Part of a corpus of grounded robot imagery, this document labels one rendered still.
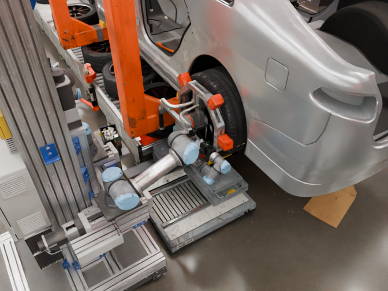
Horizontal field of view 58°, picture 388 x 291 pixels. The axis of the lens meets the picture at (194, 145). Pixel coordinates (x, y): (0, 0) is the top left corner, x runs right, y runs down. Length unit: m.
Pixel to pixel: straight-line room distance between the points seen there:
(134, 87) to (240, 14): 1.02
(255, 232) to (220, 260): 0.39
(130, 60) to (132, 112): 0.44
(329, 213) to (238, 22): 1.86
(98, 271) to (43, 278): 0.37
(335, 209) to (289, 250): 0.62
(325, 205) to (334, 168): 1.28
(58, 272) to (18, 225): 0.68
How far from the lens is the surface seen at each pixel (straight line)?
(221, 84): 2.44
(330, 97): 1.94
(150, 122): 2.98
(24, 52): 1.67
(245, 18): 2.13
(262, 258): 2.88
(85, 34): 4.60
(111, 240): 2.10
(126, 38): 2.55
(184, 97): 2.77
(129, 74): 2.67
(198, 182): 3.08
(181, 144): 1.93
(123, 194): 1.87
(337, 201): 3.40
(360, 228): 3.28
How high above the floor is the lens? 2.43
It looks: 41 degrees down
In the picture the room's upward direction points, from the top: straight up
